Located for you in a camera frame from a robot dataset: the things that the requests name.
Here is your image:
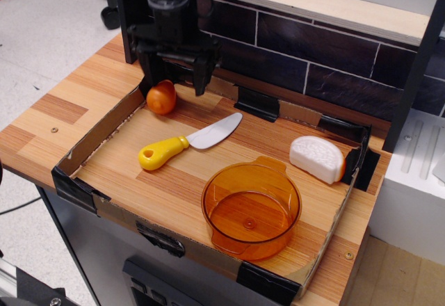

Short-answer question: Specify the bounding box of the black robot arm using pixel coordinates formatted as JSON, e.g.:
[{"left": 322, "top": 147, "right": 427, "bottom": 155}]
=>
[{"left": 128, "top": 0, "right": 220, "bottom": 96}]

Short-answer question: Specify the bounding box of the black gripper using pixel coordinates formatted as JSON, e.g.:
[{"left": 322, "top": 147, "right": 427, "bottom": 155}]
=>
[{"left": 127, "top": 0, "right": 220, "bottom": 96}]

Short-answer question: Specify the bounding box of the cardboard fence with black tape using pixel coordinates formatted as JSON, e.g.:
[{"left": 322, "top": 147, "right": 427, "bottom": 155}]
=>
[{"left": 53, "top": 55, "right": 390, "bottom": 305}]

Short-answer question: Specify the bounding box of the dark vertical post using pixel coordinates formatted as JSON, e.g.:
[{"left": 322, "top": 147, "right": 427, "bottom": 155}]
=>
[
  {"left": 382, "top": 0, "right": 444, "bottom": 153},
  {"left": 117, "top": 0, "right": 151, "bottom": 64}
]

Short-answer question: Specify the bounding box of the dark right vertical post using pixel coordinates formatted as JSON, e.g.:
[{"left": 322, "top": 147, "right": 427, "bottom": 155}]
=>
[{"left": 382, "top": 0, "right": 444, "bottom": 153}]

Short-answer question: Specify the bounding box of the orange transparent plastic pot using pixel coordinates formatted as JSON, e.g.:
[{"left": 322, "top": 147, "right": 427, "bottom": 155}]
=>
[{"left": 201, "top": 156, "right": 302, "bottom": 261}]

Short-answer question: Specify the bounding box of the yellow handled toy knife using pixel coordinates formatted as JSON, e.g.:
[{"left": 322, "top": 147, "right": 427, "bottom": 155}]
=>
[{"left": 138, "top": 113, "right": 243, "bottom": 171}]

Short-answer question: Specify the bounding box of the dark brick backsplash panel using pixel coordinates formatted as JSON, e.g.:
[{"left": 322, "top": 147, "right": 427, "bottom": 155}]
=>
[{"left": 194, "top": 0, "right": 445, "bottom": 122}]

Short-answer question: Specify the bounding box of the white side unit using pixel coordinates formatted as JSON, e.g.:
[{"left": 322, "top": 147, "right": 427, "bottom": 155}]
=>
[{"left": 369, "top": 109, "right": 444, "bottom": 264}]

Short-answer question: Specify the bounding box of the dark left vertical post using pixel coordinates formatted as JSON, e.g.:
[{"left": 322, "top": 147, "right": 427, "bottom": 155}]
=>
[{"left": 117, "top": 0, "right": 151, "bottom": 64}]

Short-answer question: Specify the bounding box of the black chair caster wheel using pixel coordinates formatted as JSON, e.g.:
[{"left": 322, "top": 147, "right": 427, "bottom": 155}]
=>
[{"left": 100, "top": 0, "right": 120, "bottom": 30}]

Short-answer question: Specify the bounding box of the white toy cheese wedge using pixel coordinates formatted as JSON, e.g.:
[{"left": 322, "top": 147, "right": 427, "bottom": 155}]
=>
[{"left": 289, "top": 136, "right": 346, "bottom": 184}]

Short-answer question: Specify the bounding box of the orange toy carrot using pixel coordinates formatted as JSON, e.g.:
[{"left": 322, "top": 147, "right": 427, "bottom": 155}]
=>
[{"left": 146, "top": 80, "right": 177, "bottom": 115}]

